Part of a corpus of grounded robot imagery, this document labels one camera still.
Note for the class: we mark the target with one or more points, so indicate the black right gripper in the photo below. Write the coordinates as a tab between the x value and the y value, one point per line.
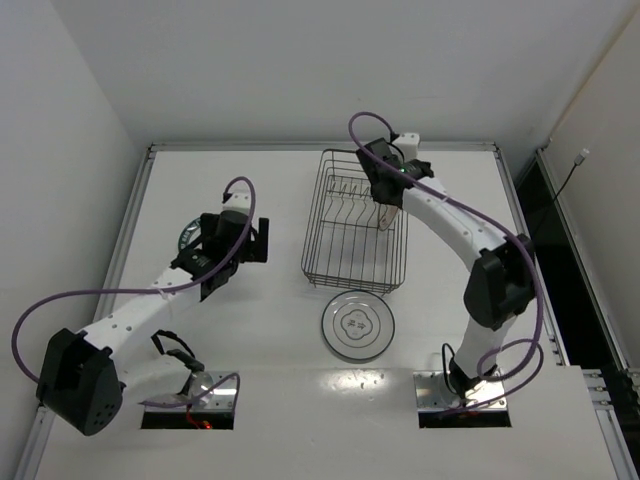
385	195

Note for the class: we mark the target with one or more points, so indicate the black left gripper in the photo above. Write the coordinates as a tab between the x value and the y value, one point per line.
261	239

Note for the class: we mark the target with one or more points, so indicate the orange sunburst patterned plate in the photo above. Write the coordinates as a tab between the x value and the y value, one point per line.
385	216

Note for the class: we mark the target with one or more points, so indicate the white plate with grey emblem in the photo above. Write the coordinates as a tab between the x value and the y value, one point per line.
357	326

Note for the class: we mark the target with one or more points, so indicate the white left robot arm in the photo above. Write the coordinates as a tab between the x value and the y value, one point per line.
87	376

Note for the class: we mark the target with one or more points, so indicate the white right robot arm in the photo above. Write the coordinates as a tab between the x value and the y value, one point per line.
500	285

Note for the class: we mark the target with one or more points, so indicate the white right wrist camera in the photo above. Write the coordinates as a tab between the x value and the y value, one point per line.
408	144

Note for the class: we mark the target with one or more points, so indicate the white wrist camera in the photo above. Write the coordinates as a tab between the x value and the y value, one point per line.
237	201
408	144

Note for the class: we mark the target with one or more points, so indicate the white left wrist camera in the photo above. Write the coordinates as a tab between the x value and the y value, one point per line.
237	201

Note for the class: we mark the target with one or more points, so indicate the metal wire dish rack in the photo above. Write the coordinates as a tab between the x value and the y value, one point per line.
343	248

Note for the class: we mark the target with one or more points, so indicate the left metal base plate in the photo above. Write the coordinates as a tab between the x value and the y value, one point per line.
206	391

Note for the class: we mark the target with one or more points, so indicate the metal base plate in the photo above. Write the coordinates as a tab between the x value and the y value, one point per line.
432	395
206	391

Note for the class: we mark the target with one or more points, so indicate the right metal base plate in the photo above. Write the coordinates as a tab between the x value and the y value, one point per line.
432	395

